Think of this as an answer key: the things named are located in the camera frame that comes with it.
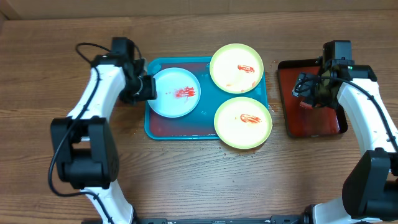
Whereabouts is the red and black sponge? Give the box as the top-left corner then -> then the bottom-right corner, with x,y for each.
299,101 -> 322,110

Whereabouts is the light blue plate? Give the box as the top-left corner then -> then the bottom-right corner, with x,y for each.
147,67 -> 201,118

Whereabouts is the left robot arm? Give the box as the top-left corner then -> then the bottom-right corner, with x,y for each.
47,37 -> 157,223

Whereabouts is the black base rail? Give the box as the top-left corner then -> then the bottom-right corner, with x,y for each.
136,215 -> 312,224

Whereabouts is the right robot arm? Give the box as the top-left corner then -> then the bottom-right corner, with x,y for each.
292,40 -> 397,223

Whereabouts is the teal plastic tray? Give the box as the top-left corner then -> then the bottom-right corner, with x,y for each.
144,56 -> 269,141

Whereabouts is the black tray with red liquid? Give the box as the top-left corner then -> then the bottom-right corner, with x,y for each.
277,59 -> 348,138

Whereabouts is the green plate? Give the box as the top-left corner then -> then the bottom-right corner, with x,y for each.
214,96 -> 272,149
210,44 -> 264,94

